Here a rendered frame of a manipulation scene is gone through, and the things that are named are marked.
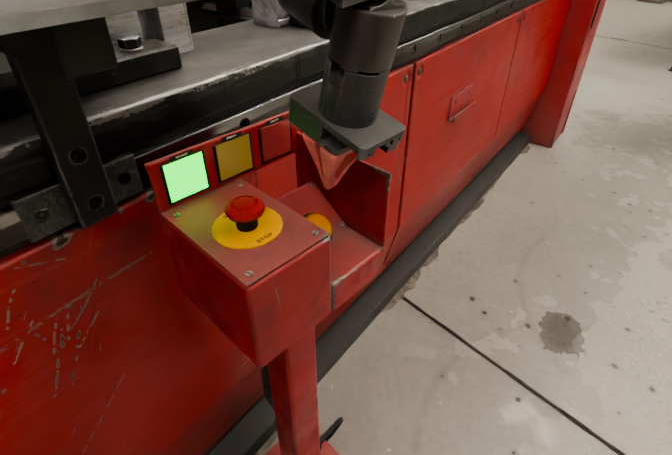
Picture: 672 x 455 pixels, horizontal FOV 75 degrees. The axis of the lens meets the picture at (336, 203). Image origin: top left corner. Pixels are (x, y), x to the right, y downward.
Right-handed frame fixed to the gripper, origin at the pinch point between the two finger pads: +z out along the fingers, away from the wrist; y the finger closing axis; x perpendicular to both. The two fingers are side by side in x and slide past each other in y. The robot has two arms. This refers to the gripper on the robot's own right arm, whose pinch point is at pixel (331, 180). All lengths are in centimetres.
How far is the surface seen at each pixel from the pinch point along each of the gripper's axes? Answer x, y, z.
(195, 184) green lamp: 10.6, 10.1, 2.9
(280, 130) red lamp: -1.7, 10.7, 0.6
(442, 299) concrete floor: -65, -6, 81
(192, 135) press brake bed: 5.8, 18.4, 3.4
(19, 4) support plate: 21.5, 11.3, -17.7
